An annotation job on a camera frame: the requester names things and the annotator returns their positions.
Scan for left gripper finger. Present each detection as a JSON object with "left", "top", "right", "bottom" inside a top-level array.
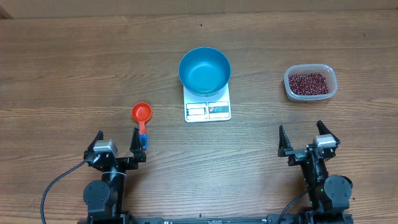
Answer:
[
  {"left": 86, "top": 131, "right": 104, "bottom": 152},
  {"left": 129, "top": 128, "right": 146, "bottom": 159}
]

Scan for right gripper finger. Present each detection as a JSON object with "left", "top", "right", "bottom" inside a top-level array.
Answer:
[
  {"left": 317, "top": 120, "right": 340, "bottom": 144},
  {"left": 278, "top": 125, "right": 293, "bottom": 157}
]

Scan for orange measuring scoop blue handle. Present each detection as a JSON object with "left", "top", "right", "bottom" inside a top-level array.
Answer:
[{"left": 131, "top": 102, "right": 152, "bottom": 150}]

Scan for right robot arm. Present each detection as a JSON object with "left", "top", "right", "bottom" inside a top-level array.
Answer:
[{"left": 277, "top": 120, "right": 353, "bottom": 223}]

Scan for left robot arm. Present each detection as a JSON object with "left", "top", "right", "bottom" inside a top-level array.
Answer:
[{"left": 83, "top": 128, "right": 146, "bottom": 224}]

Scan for white digital kitchen scale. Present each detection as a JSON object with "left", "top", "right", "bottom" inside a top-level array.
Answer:
[{"left": 183, "top": 85, "right": 231, "bottom": 123}]

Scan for teal plastic bowl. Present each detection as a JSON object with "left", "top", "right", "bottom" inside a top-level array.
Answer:
[{"left": 178, "top": 47, "right": 232, "bottom": 96}]

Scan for red beans in container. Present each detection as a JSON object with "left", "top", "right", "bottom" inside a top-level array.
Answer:
[{"left": 288, "top": 73, "right": 329, "bottom": 95}]

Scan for clear plastic bean container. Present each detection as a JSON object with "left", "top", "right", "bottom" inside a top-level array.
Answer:
[{"left": 284, "top": 64, "right": 338, "bottom": 101}]

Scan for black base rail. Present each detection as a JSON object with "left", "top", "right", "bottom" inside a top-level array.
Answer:
[{"left": 77, "top": 214, "right": 354, "bottom": 224}]

